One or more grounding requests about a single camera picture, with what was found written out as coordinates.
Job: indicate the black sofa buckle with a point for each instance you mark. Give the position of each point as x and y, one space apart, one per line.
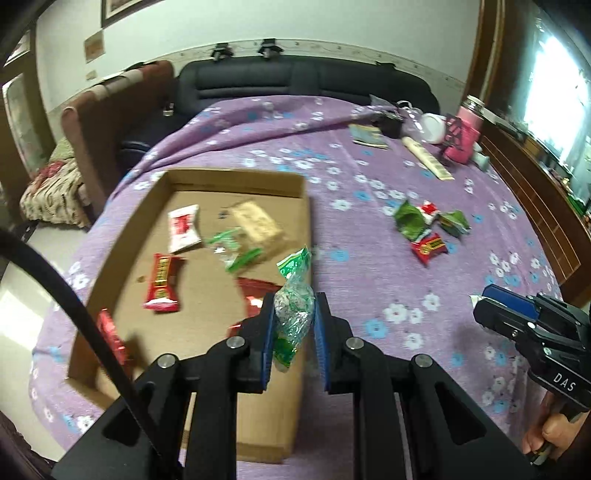
168 110

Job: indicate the television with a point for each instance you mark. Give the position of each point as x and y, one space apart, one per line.
545 69

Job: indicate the small black object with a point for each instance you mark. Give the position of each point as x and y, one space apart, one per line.
390 124

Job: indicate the pink bottle with metal lid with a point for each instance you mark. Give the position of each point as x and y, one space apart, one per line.
472 117

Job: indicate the wooden glass door set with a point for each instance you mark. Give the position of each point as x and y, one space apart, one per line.
23 106

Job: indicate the clear plastic container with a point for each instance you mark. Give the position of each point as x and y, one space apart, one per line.
411 115

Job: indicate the brown sofa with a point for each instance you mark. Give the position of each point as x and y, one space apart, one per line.
115 120

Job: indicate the small red white snack packet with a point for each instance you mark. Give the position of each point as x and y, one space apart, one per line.
429 208

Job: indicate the wooden television cabinet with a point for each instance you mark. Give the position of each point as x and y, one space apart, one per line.
531 194

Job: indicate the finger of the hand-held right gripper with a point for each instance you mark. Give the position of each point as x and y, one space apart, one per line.
510 299
496 318

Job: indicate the white cup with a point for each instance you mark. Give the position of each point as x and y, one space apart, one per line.
433 128

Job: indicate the long beige packet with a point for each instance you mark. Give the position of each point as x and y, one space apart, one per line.
427 159

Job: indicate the black clamp device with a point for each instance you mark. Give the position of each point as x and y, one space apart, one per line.
270 48
220 50

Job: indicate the white packet with red square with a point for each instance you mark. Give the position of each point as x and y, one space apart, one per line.
183 228

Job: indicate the green pillow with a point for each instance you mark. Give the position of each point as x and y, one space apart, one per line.
62 150

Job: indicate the shallow cardboard box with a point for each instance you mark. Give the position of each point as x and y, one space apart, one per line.
207 277

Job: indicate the light green snack packet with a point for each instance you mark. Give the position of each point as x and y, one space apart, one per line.
408 221

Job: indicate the green booklet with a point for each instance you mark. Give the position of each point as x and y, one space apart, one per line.
369 136

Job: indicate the framed wall picture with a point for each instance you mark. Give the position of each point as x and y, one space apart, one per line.
115 9

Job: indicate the green clear candy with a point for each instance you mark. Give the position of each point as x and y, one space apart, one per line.
291 304

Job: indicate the beige cracker packet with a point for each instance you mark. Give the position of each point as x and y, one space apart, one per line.
256 226

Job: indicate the patterned bedding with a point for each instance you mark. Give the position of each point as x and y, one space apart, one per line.
55 194

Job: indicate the person's right hand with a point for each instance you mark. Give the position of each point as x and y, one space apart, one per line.
551 436

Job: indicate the small green clear packet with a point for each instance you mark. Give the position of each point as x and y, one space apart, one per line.
233 249

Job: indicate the wide red gold-label packet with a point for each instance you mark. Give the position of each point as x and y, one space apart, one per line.
429 249

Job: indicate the red foil snack packet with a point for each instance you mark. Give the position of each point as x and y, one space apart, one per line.
251 295
111 339

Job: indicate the dark green snack packet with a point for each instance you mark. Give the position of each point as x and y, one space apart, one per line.
455 224

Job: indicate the black leather sofa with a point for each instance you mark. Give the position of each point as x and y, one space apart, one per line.
277 76

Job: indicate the red cushion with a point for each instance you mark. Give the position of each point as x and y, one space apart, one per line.
48 170

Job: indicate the wall plaque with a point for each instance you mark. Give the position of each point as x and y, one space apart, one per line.
93 46

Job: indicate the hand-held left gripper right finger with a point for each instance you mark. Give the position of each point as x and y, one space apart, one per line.
321 344

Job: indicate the pink black pouch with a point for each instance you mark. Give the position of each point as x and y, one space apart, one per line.
455 136

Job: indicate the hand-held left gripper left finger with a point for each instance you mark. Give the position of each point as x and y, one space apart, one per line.
267 344

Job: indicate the small pale jar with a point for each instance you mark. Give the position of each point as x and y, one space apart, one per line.
480 160

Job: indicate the long red gold-label packet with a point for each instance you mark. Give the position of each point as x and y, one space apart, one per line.
161 281

